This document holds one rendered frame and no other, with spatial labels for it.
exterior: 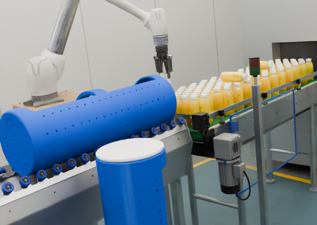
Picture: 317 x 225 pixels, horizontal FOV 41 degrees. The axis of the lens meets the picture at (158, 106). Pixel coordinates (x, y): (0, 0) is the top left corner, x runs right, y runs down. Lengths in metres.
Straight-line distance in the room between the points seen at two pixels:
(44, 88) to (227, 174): 1.16
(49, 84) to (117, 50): 3.01
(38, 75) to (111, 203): 1.10
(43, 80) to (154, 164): 1.13
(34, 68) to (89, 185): 0.91
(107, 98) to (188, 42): 4.38
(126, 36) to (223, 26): 1.89
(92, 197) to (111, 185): 0.34
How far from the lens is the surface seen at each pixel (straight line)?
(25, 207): 1.79
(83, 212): 2.00
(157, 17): 2.49
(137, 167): 1.61
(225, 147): 2.34
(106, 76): 5.42
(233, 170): 2.40
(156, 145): 1.72
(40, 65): 2.56
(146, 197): 1.66
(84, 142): 1.89
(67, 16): 2.70
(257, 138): 2.57
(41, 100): 2.59
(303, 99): 3.39
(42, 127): 1.77
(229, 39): 6.96
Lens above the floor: 1.54
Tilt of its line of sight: 12 degrees down
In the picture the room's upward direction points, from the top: 6 degrees counter-clockwise
